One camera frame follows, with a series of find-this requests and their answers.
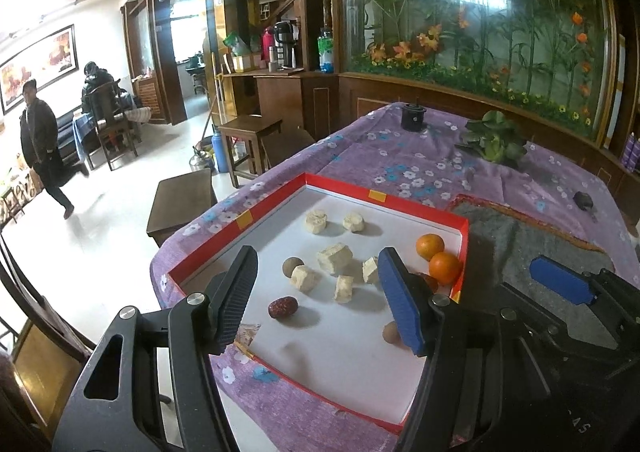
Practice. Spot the green bag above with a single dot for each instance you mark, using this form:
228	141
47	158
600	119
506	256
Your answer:
235	45

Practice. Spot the yellow box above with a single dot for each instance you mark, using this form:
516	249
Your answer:
245	63

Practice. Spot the crumpled wrapper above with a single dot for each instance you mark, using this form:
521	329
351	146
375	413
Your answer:
247	334

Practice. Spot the flower painted glass panel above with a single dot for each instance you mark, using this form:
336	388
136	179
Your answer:
475	6

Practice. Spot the green bok choy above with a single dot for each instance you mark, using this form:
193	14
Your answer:
495	141

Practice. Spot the red cardboard tray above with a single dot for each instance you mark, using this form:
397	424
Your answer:
280	357

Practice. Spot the blue bottle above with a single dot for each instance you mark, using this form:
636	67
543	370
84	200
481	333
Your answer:
220	151

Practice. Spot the purple bottle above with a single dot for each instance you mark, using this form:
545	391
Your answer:
631	151

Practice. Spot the red bottle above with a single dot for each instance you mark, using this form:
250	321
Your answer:
267	44

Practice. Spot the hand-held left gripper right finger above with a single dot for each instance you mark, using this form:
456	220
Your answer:
405	302

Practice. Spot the orange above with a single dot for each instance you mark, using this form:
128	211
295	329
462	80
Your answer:
445	268
430	246

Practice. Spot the wooden shelf cabinet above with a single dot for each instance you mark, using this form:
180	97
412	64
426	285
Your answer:
280	101

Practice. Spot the framed wall painting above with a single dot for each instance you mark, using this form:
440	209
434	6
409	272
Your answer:
37	59

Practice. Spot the pale apple chunk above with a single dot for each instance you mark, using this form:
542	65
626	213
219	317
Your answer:
371	269
344	288
302	278
332	257

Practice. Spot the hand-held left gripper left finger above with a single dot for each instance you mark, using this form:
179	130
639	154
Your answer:
235	297

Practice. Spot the metal kettle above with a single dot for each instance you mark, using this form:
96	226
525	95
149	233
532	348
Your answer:
200	164

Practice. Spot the plastic bottle with green label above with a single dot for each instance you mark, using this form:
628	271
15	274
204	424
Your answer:
326	49

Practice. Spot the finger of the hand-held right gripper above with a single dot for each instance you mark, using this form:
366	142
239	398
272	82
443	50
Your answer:
565	282
547	319

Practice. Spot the banana slice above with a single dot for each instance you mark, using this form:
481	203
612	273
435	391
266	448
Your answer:
353	222
316	221

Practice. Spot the small black device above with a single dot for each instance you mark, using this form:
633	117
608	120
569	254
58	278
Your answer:
583	200

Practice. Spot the dark wooden chair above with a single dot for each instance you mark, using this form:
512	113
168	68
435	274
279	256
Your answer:
35	362

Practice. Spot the black cylindrical motor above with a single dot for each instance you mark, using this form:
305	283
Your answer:
412	116

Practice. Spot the grey mat with orange border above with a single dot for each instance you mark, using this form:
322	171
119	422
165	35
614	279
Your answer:
510	237

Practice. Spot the black and silver thermos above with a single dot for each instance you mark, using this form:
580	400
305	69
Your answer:
285	44

